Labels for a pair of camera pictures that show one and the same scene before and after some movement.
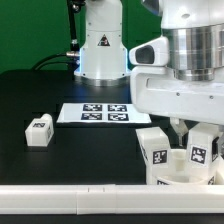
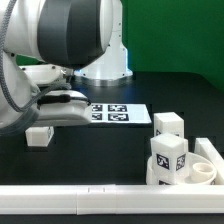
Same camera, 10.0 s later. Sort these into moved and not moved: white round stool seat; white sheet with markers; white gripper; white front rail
Moved: white round stool seat; white gripper
Not moved: white sheet with markers; white front rail
